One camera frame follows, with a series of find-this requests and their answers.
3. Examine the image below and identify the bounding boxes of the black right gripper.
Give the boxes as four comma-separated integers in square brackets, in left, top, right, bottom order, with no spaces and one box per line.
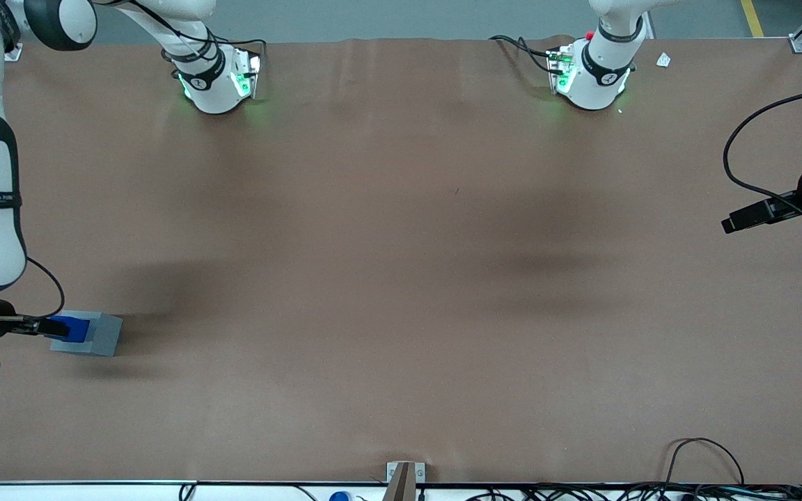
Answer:
[0,297,61,342]

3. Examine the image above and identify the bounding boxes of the blue plastic part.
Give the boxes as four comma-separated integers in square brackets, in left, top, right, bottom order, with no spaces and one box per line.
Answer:
[49,316,93,344]

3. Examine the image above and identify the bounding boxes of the gray square base block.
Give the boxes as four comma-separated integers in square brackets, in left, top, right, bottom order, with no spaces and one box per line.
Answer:
[49,310,124,357]

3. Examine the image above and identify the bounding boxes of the brown table cover sheet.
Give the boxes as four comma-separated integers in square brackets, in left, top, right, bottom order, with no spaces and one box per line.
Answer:
[0,35,802,485]

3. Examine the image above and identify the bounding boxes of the long black left gripper cable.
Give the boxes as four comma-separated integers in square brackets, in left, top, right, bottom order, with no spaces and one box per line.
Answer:
[723,83,802,231]

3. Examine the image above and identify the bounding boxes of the black arched cable loop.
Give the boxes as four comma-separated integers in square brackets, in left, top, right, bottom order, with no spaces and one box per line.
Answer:
[664,438,746,488]

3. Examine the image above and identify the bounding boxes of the black cable bundle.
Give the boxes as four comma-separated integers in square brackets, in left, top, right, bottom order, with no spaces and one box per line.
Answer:
[467,482,802,501]

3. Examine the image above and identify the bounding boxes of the black left base cables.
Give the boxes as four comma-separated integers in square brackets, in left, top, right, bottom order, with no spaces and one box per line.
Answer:
[489,34,556,74]

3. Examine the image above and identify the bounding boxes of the black right base cable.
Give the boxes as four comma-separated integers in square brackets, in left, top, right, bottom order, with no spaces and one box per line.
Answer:
[129,0,267,74]

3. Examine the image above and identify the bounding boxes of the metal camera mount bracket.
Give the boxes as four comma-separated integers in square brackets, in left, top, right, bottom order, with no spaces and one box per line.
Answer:
[386,461,426,501]

